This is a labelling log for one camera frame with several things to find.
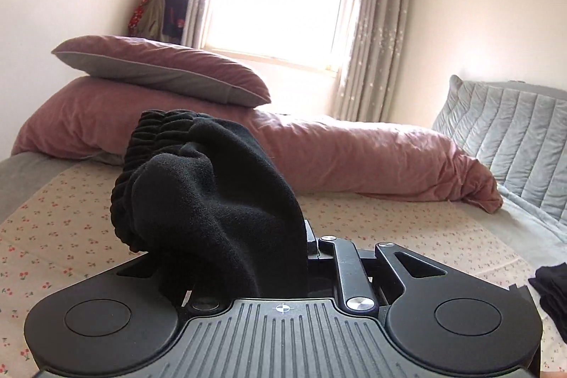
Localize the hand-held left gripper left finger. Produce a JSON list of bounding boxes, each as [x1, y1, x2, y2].
[[113, 254, 224, 313]]

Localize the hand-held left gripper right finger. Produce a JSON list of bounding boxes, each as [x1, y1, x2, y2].
[[305, 219, 447, 313]]

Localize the black pants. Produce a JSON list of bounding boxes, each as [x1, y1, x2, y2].
[[111, 109, 567, 317]]

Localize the pink duvet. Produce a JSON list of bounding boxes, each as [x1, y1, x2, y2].
[[11, 76, 503, 214]]

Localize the cherry print bed sheet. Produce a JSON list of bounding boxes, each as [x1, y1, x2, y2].
[[0, 159, 567, 378]]

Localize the grey velvet blanket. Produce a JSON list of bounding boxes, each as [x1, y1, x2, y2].
[[0, 152, 67, 221]]

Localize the light grey quilted bedspread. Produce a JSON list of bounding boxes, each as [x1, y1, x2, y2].
[[496, 181, 567, 272]]

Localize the grey quilted pillow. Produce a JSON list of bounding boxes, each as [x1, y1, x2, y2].
[[432, 74, 567, 224]]

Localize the pink and grey pillow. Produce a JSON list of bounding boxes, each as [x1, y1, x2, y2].
[[51, 35, 272, 108]]

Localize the olive hanging garment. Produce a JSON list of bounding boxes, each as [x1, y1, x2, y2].
[[137, 0, 167, 38]]

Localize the red floral hanging garment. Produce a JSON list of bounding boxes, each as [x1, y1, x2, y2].
[[128, 0, 164, 35]]

